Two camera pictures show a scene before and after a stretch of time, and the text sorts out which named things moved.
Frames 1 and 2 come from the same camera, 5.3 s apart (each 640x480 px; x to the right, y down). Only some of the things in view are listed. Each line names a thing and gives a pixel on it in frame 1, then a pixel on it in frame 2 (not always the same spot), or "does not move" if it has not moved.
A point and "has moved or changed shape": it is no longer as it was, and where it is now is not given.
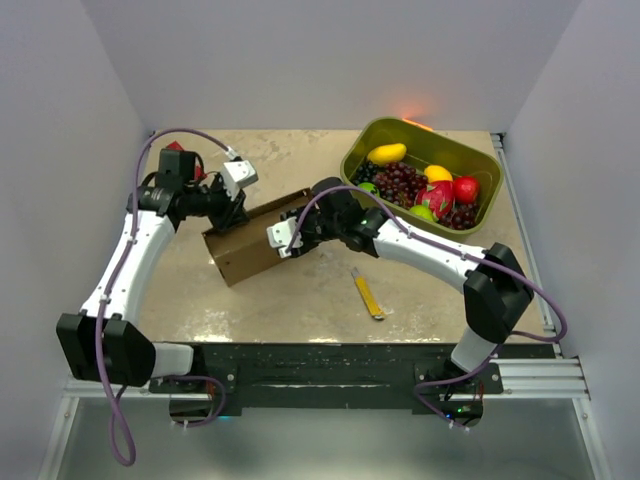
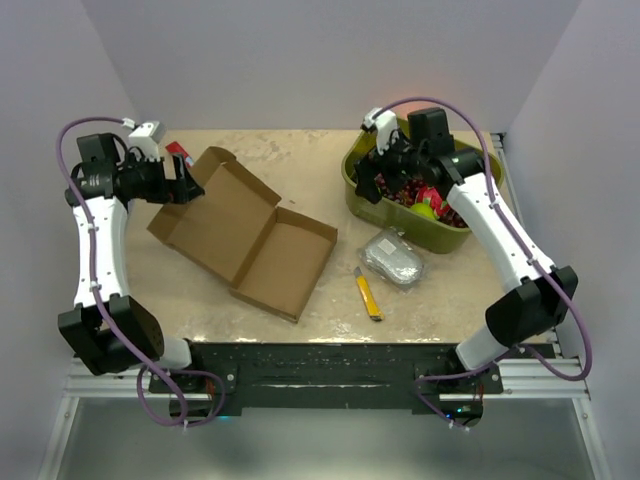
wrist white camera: x=280 y=235 -> x=383 y=121
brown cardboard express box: x=246 y=250 has moved or changed shape
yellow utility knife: x=371 y=303 does not move
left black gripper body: x=219 y=206 -> x=147 y=180
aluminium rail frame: x=550 y=376 does not move
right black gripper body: x=316 y=228 -> x=400 y=160
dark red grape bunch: x=400 y=184 does not move
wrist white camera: x=236 y=175 -> x=145 y=140
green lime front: x=424 y=211 does not move
